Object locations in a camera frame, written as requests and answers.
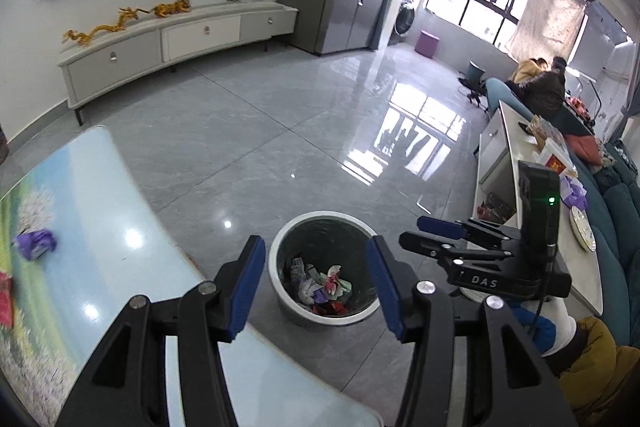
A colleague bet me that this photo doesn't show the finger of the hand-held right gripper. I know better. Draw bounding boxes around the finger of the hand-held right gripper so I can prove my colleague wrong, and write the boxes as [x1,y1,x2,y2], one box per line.
[416,215,522,254]
[398,232,514,267]

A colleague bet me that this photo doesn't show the purple stool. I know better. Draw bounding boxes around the purple stool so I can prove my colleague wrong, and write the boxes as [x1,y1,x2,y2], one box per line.
[416,30,441,58]

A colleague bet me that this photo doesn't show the white television cabinet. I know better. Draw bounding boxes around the white television cabinet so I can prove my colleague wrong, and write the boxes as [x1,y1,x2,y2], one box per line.
[56,1,299,125]

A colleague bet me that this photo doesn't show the purple snack wrapper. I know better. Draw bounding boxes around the purple snack wrapper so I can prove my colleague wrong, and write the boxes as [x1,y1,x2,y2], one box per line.
[13,229,57,262]

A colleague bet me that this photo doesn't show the teal sofa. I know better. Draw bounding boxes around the teal sofa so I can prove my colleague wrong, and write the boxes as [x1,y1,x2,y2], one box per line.
[485,77,640,348]

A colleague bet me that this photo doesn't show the hanging floral sheet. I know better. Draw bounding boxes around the hanging floral sheet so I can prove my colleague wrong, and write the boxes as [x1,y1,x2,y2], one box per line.
[507,0,586,68]

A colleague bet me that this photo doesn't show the red snack packets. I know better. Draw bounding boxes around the red snack packets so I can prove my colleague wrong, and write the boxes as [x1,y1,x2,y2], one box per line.
[477,192,516,226]

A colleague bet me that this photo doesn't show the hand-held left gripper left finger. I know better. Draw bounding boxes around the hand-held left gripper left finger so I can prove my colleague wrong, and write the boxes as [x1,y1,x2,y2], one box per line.
[55,234,268,427]

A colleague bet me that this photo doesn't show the person's right forearm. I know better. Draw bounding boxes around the person's right forearm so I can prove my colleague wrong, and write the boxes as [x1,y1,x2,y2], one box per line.
[550,314,640,427]

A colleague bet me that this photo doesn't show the grey swivel chair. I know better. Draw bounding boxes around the grey swivel chair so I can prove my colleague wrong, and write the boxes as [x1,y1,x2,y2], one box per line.
[457,59,490,110]

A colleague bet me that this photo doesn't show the purple crumpled wrappers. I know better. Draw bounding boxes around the purple crumpled wrappers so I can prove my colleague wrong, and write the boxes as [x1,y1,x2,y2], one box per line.
[560,177,589,210]

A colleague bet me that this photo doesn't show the clear snack bag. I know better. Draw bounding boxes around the clear snack bag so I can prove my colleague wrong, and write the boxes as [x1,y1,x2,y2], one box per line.
[527,114,551,143]

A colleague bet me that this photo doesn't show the person's right hand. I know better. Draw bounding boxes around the person's right hand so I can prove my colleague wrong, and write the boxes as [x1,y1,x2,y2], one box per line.
[505,297,577,359]

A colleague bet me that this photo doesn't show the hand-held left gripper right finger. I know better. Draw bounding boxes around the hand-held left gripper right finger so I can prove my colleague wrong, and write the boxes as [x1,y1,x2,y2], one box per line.
[366,234,569,427]

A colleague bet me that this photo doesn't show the red snack wrapper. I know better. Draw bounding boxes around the red snack wrapper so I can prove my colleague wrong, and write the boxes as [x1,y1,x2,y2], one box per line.
[0,273,14,328]

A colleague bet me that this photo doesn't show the white plate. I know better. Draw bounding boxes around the white plate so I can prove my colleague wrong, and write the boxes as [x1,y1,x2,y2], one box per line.
[570,207,599,253]

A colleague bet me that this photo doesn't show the pile of wrappers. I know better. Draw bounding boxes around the pile of wrappers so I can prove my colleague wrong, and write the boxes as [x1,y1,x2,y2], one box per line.
[285,257,354,316]

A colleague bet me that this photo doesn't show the white coffee table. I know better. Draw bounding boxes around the white coffee table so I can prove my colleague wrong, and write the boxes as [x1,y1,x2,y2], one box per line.
[472,99,606,315]

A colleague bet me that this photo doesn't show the orange cushion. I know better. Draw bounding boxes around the orange cushion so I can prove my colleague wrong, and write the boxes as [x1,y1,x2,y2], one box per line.
[565,134,604,166]

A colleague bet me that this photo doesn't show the black bin liner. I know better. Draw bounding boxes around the black bin liner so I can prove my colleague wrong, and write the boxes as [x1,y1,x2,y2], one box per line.
[276,217,379,318]

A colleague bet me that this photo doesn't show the white box with red label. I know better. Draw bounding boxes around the white box with red label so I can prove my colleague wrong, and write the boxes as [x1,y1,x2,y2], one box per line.
[537,139,576,178]

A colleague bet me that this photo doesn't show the washing machine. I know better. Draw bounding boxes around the washing machine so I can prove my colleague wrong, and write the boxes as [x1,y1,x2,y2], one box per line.
[392,0,426,40]

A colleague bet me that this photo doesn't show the white round trash bin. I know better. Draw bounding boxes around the white round trash bin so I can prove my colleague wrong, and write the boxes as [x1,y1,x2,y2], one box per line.
[267,211,383,327]

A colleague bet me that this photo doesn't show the long golden dragon ornament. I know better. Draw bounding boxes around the long golden dragon ornament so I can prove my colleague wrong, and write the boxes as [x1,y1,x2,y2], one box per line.
[62,7,151,48]

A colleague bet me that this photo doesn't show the short golden dragon ornament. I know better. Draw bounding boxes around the short golden dragon ornament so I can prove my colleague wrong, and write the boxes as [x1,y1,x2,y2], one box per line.
[152,0,194,18]

